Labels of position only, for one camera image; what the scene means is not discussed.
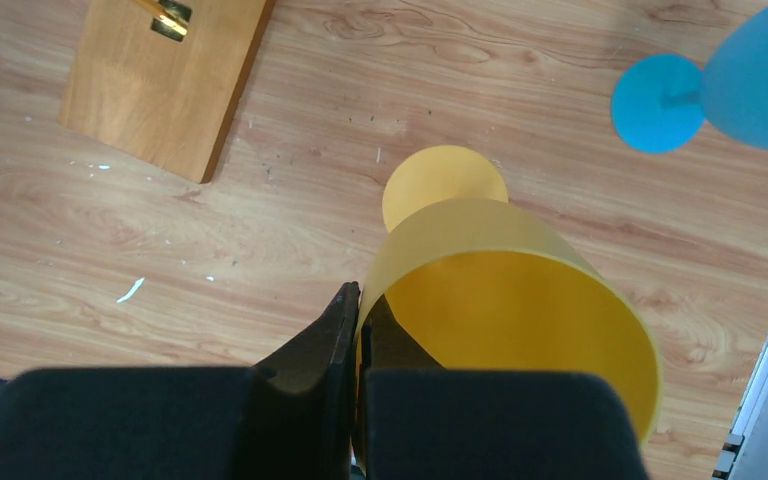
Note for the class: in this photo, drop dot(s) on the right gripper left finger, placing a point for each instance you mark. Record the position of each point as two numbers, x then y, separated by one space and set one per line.
289 416

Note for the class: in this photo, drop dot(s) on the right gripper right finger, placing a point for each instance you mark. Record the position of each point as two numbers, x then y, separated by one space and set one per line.
419 420

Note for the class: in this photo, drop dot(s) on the yellow wine glass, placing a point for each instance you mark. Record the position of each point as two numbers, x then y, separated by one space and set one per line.
479 283

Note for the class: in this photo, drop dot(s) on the blue wine glass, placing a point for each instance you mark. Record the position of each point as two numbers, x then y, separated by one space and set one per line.
661 102

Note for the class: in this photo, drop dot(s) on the wooden rack base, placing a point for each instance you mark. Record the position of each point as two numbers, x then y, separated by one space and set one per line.
169 103

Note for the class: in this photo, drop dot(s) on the gold wire glass rack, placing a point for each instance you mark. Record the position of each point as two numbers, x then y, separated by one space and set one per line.
170 18

